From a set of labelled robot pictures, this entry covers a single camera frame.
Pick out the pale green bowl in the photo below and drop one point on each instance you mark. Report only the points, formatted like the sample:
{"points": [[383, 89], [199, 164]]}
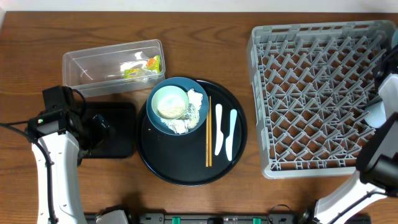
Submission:
{"points": [[170, 102]]}

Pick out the black round tray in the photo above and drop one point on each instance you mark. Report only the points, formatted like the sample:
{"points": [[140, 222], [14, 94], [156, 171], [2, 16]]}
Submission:
{"points": [[181, 159]]}

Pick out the white plastic knife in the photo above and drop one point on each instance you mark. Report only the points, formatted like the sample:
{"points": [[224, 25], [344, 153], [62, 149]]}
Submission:
{"points": [[229, 139], [219, 134]]}

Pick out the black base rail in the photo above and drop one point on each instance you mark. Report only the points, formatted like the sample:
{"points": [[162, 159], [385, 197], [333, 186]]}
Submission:
{"points": [[159, 217]]}

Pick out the green orange snack wrapper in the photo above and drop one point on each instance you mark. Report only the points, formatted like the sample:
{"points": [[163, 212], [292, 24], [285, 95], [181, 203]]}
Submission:
{"points": [[151, 67]]}

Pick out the small white cup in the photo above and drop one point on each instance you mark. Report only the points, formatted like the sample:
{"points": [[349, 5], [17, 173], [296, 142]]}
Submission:
{"points": [[375, 115]]}

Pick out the dark blue plate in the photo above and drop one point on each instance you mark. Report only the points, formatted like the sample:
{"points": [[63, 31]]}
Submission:
{"points": [[185, 84]]}

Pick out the clear plastic bin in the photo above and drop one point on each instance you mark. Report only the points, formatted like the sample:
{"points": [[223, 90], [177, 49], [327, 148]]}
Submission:
{"points": [[100, 71]]}

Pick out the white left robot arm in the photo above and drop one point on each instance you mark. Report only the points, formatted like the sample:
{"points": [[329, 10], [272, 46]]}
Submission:
{"points": [[56, 149]]}

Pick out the light blue saucer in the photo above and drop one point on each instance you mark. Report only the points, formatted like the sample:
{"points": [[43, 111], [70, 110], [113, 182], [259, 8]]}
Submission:
{"points": [[394, 38]]}

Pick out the black square mat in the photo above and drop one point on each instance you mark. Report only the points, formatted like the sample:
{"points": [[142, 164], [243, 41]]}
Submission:
{"points": [[122, 116]]}

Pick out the grey dishwasher rack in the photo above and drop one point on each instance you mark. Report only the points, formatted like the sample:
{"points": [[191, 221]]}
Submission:
{"points": [[311, 85]]}

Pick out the crumpled white napkin waste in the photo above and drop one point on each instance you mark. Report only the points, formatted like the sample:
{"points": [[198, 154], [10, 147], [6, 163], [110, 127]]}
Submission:
{"points": [[190, 118]]}

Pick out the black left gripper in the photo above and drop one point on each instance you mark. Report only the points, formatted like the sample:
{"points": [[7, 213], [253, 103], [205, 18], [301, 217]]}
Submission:
{"points": [[97, 125]]}

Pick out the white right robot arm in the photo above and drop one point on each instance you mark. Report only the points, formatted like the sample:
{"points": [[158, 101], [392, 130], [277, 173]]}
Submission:
{"points": [[375, 177]]}

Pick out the wooden chopstick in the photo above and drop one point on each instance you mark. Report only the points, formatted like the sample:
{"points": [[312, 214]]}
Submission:
{"points": [[210, 133], [207, 139]]}

